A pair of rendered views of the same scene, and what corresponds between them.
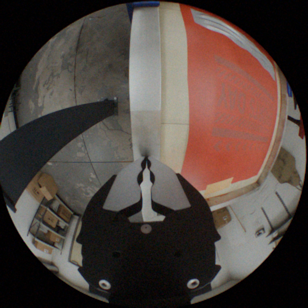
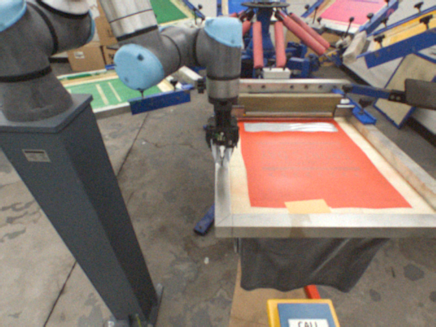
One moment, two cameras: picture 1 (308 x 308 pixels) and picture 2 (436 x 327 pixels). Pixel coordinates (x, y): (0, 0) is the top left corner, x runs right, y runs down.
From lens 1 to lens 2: 0.70 m
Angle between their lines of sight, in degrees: 83
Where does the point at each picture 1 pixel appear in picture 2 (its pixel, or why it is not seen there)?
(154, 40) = not seen: hidden behind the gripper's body
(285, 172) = not seen: outside the picture
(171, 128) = (235, 168)
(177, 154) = (241, 178)
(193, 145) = (251, 174)
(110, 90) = (153, 270)
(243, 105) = (285, 155)
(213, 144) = (267, 174)
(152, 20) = not seen: hidden behind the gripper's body
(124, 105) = (174, 306)
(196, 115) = (248, 163)
